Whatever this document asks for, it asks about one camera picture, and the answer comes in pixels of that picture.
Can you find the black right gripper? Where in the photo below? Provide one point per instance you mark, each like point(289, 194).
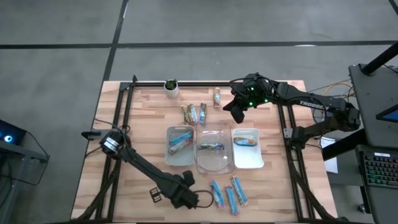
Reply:
point(253, 91)

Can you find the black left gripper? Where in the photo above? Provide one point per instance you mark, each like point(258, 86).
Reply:
point(185, 196)

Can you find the blue-ended Quaker granola bar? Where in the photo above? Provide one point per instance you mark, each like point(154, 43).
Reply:
point(211, 146)
point(203, 114)

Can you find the blue bar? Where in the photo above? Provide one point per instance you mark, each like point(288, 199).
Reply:
point(182, 137)

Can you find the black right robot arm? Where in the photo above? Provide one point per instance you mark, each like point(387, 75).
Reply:
point(326, 107)

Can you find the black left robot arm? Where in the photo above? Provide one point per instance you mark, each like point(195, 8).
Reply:
point(146, 169)

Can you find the light grey plastic bin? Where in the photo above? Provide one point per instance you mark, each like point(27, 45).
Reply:
point(182, 158)

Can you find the clear plastic bin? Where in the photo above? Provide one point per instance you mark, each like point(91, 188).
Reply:
point(200, 127)

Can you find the white plastic bin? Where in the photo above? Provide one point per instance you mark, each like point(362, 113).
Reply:
point(247, 155)

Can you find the grey mounting plate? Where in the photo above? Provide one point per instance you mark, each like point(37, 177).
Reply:
point(287, 133)

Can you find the small plant in white pot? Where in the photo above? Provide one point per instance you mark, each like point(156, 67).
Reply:
point(171, 88)

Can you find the white paper sheet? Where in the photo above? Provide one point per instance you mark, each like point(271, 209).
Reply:
point(331, 165)

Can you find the black desk beam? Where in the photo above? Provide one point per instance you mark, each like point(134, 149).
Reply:
point(342, 146)

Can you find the grey desk top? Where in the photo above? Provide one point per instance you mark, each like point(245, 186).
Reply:
point(370, 93)

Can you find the black pole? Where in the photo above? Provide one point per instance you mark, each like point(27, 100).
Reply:
point(381, 59)

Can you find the tablet with blue screen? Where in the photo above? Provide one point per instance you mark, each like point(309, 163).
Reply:
point(390, 115)

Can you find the backlit black keyboard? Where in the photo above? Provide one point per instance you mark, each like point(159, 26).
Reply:
point(381, 171)

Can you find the black caster wheel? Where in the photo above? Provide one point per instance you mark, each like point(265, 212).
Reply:
point(361, 208)

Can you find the grey equipment cart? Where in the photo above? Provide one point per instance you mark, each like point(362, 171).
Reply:
point(18, 161)

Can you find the dark keyboard desk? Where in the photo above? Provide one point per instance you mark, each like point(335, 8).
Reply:
point(379, 202)

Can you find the black computer with blue light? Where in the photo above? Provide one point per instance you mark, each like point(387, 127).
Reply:
point(9, 137)

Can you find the black frame rail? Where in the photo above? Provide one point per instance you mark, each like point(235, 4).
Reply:
point(196, 84)

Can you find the black frame truss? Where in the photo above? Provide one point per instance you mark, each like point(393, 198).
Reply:
point(115, 186)
point(294, 186)

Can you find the black base bracket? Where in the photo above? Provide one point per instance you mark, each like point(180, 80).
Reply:
point(91, 134)

